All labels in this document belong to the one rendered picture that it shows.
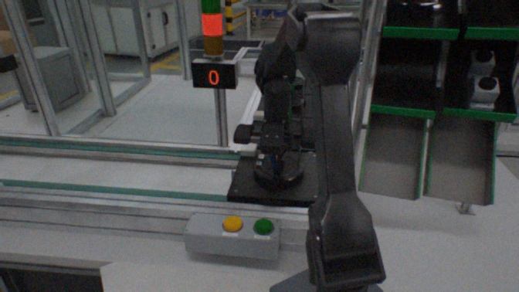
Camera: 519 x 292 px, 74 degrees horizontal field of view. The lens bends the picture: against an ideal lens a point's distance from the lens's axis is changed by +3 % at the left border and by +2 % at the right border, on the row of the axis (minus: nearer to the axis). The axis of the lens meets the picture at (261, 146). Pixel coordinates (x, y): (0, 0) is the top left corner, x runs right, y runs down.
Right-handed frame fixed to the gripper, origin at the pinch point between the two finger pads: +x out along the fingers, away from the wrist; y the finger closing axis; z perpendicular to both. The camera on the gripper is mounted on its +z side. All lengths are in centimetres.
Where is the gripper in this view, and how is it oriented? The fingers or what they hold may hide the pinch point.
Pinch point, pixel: (276, 155)
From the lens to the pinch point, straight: 78.7
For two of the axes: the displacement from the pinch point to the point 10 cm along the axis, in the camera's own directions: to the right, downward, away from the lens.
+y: 9.9, 0.7, -1.2
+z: -1.4, 4.9, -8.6
